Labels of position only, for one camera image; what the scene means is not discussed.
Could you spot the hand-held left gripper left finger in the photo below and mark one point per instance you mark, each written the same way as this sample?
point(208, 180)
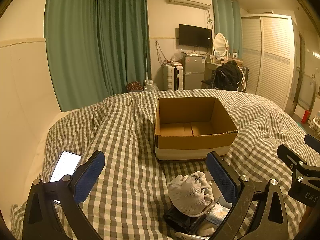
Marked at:
point(90, 175)

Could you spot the black plastic bag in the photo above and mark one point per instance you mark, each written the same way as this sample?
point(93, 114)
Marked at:
point(177, 220)

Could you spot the white knitted glove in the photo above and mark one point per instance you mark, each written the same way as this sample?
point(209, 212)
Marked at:
point(187, 195)

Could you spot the silver mini fridge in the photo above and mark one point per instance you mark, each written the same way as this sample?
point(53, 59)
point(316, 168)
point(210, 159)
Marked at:
point(193, 72)

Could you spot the white-screen smartphone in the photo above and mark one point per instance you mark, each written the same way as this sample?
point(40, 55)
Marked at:
point(63, 166)

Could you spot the tissue packet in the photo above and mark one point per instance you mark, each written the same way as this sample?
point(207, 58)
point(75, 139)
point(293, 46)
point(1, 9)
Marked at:
point(216, 215)

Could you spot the black jacket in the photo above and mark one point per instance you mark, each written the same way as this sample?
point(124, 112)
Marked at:
point(227, 76)

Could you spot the white louvered wardrobe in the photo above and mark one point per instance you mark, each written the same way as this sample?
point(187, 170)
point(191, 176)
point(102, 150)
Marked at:
point(270, 60)

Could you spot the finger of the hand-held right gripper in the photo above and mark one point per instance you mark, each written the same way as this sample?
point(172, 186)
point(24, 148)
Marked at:
point(312, 140)
point(290, 156)

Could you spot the clear water jug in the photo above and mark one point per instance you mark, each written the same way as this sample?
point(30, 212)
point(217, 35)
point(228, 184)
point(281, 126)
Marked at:
point(150, 86)

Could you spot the black wall television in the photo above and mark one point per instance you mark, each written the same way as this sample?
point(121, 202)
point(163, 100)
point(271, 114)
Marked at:
point(195, 36)

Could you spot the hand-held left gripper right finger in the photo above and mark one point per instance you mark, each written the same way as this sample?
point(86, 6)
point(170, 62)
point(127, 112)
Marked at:
point(222, 180)

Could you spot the white oval mirror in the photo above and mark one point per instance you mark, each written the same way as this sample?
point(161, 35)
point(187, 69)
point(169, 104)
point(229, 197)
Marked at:
point(220, 43)

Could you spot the white suitcase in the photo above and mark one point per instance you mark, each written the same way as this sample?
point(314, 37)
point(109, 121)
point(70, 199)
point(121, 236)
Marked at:
point(171, 77)

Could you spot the wooden dressing table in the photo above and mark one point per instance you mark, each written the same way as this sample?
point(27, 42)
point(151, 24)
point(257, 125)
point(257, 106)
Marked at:
point(210, 66)

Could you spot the clear plastic bag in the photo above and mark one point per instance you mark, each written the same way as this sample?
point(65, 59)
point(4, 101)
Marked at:
point(177, 55)

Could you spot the grey checkered blanket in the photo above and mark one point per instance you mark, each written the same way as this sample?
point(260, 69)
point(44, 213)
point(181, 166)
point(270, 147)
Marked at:
point(130, 135)

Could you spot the light green curtain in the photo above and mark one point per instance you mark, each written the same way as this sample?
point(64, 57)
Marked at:
point(225, 17)

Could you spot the cardboard box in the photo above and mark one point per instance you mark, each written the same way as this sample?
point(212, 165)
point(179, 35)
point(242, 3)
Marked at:
point(195, 142)

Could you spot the dark dotted bag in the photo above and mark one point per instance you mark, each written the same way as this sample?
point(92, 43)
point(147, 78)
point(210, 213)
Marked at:
point(133, 87)

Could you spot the red fire extinguisher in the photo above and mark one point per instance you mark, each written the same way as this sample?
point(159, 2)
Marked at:
point(305, 116)

